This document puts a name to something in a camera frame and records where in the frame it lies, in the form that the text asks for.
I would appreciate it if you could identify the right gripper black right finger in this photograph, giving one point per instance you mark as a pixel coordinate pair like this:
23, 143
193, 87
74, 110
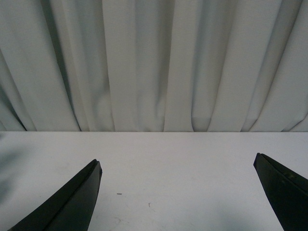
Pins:
286, 191

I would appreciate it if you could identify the grey pleated curtain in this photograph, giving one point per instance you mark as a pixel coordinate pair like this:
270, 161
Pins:
154, 65

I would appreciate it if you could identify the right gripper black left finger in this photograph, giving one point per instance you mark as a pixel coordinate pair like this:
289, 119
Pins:
71, 207

